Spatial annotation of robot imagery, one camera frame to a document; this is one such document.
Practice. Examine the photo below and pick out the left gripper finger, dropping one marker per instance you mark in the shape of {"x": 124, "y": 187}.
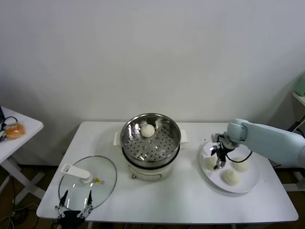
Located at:
{"x": 90, "y": 200}
{"x": 64, "y": 199}

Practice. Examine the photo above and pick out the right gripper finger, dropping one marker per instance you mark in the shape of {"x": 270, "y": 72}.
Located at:
{"x": 213, "y": 150}
{"x": 220, "y": 161}

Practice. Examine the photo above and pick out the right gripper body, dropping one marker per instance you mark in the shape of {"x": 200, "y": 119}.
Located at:
{"x": 228, "y": 144}

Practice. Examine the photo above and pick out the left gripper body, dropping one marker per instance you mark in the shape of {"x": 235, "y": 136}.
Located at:
{"x": 71, "y": 219}

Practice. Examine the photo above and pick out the white steamed baozi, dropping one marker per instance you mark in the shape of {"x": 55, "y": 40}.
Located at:
{"x": 230, "y": 177}
{"x": 147, "y": 131}
{"x": 241, "y": 165}
{"x": 210, "y": 164}

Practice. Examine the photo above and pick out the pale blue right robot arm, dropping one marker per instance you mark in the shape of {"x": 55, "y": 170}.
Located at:
{"x": 269, "y": 140}

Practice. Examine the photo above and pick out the stainless steel steamer basket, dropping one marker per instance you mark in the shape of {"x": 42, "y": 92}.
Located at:
{"x": 164, "y": 138}

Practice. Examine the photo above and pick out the white round plate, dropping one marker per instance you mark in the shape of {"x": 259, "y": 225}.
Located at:
{"x": 214, "y": 181}

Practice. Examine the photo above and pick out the white side table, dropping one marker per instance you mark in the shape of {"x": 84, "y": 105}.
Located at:
{"x": 26, "y": 145}

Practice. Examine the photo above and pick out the white electric cooker base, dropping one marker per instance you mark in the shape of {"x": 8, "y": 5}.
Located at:
{"x": 150, "y": 170}

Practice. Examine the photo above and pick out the packaged orange bread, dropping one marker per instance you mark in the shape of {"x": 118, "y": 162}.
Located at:
{"x": 14, "y": 131}

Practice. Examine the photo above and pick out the white shelf table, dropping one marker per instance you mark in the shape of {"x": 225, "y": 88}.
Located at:
{"x": 299, "y": 98}

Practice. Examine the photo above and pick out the pale green appliance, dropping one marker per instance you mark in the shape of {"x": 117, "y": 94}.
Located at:
{"x": 300, "y": 86}

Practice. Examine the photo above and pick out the dark computer monitor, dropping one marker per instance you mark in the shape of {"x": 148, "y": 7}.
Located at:
{"x": 1, "y": 113}

